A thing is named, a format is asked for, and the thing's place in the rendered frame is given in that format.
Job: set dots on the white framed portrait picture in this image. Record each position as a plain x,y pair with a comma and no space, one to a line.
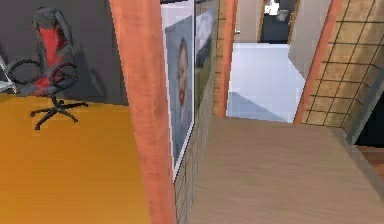
180,80

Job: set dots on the red and grey office chair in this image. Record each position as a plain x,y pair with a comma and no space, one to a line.
50,56

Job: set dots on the grey bin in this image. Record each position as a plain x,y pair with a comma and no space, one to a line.
282,15

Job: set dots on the framed landscape picture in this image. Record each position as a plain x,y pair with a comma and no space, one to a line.
203,50

